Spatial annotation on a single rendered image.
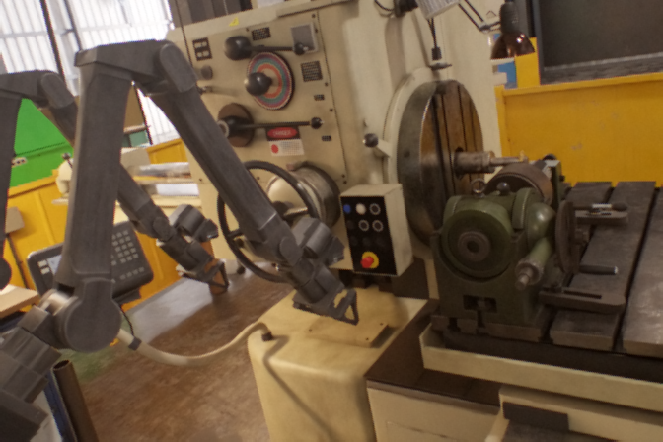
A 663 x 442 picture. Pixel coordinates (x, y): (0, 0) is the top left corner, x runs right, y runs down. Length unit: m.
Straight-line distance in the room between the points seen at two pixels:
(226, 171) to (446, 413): 1.29
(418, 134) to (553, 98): 2.29
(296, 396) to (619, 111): 2.59
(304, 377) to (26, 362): 1.53
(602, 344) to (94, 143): 1.16
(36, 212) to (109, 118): 3.27
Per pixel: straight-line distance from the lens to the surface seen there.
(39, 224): 4.12
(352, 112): 1.62
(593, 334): 1.47
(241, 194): 0.97
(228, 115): 1.89
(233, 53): 1.77
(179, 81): 0.88
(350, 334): 2.33
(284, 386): 2.36
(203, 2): 2.84
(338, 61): 1.62
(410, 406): 2.05
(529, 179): 1.73
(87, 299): 0.84
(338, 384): 2.17
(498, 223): 1.43
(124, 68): 0.86
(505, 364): 1.54
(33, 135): 5.52
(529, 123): 3.98
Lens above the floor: 1.76
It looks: 15 degrees down
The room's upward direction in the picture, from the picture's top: 11 degrees counter-clockwise
